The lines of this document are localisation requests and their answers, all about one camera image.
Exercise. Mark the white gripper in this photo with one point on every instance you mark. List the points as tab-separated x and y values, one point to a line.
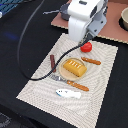
85	25

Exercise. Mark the red toy tomato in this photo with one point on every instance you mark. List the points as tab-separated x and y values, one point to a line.
87	47

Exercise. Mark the yellow toy bread slice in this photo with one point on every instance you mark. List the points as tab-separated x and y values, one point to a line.
75	67

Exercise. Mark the brown toy sausage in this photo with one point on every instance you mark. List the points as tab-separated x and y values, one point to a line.
52	63

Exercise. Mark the white toy fish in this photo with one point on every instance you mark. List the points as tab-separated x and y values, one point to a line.
66	93

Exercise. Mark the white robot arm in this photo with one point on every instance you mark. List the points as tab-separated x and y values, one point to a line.
88	5

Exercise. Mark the small grey saucepan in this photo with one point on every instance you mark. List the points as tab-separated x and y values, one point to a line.
64	11

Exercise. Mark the pink toy stove board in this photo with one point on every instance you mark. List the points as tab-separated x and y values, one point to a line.
112	29

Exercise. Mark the round wooden plate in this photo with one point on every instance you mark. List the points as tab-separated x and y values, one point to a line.
66	74

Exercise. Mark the beige bowl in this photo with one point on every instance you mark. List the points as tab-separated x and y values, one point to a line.
124	16

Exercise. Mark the beige woven placemat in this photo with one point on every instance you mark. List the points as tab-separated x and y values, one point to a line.
82	112

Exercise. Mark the blue striped cloth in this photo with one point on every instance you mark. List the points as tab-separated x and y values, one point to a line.
7	5

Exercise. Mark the wooden handled fork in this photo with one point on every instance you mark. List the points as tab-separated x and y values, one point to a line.
76	85

